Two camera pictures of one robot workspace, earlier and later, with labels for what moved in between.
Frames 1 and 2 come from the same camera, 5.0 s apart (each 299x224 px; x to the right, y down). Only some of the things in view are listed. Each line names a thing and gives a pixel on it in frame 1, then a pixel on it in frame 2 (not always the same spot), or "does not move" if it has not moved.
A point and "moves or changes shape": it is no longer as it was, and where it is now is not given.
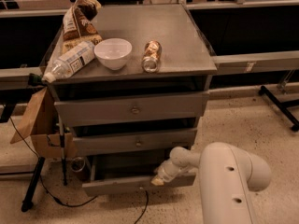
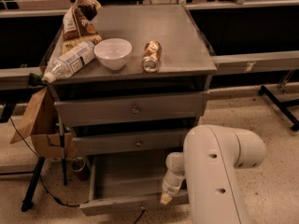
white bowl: x=113 y=53 does not move
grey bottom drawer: x=128 y=172 moves or changes shape
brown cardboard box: x=42 y=126 does not move
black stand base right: x=283 y=105 does not move
